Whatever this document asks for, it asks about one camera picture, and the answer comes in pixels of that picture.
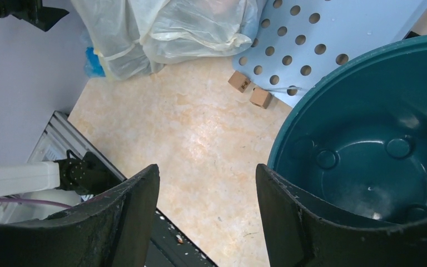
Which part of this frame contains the wooden block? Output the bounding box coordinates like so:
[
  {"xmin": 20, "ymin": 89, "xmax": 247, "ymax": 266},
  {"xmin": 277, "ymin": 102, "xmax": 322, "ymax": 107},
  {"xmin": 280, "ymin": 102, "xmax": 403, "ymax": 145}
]
[
  {"xmin": 228, "ymin": 71, "xmax": 251, "ymax": 93},
  {"xmin": 250, "ymin": 86, "xmax": 273, "ymax": 109}
]

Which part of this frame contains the wooden block left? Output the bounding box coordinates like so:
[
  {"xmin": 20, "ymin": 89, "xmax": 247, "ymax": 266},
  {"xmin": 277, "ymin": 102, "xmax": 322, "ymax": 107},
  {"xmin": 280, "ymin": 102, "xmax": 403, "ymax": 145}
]
[{"xmin": 228, "ymin": 71, "xmax": 251, "ymax": 93}]

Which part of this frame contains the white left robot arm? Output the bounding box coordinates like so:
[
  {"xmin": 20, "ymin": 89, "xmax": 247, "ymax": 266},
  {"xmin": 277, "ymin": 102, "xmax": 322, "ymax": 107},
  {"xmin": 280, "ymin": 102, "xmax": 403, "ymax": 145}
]
[{"xmin": 0, "ymin": 1, "xmax": 124, "ymax": 197}]

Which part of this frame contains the blue crumpled bag at wall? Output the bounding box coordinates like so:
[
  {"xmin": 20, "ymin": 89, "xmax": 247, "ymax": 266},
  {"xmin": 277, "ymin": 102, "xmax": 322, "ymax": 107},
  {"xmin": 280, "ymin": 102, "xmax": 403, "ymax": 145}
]
[{"xmin": 81, "ymin": 29, "xmax": 106, "ymax": 78}]

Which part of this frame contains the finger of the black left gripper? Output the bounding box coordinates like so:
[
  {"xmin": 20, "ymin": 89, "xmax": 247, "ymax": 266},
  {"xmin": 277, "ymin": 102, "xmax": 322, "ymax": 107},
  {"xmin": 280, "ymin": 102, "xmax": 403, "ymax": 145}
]
[{"xmin": 0, "ymin": 0, "xmax": 69, "ymax": 32}]

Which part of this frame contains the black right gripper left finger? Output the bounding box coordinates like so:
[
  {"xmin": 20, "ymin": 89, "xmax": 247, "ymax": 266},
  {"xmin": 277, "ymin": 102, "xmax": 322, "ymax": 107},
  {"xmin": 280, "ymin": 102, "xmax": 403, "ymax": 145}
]
[{"xmin": 0, "ymin": 164, "xmax": 160, "ymax": 266}]

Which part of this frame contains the large translucent yellowish bag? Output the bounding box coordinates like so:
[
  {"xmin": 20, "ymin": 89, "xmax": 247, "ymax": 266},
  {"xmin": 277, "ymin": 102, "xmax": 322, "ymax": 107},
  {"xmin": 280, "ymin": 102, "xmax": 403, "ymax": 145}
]
[{"xmin": 72, "ymin": 1, "xmax": 266, "ymax": 81}]

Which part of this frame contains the wooden block right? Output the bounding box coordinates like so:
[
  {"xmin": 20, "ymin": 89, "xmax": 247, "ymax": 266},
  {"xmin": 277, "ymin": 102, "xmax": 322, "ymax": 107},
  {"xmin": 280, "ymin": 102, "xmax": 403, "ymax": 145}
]
[{"xmin": 250, "ymin": 86, "xmax": 273, "ymax": 109}]

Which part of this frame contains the light blue perforated board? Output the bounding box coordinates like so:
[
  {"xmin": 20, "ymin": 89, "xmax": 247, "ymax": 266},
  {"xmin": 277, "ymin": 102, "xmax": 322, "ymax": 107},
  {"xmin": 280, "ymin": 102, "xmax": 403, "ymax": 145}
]
[{"xmin": 232, "ymin": 1, "xmax": 427, "ymax": 106}]

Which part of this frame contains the teal plastic trash bin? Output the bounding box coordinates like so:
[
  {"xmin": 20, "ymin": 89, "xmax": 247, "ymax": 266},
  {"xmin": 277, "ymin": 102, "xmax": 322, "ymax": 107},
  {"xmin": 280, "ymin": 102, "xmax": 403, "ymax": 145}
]
[{"xmin": 267, "ymin": 35, "xmax": 427, "ymax": 224}]

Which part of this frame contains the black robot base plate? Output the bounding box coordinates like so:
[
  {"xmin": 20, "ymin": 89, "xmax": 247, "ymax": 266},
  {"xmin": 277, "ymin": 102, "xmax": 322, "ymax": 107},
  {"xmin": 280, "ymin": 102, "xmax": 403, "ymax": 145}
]
[{"xmin": 145, "ymin": 209, "xmax": 217, "ymax": 266}]

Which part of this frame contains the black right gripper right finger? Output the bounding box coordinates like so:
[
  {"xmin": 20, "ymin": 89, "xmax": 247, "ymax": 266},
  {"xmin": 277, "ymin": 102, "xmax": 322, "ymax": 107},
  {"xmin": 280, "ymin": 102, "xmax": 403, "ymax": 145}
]
[{"xmin": 256, "ymin": 164, "xmax": 427, "ymax": 266}]

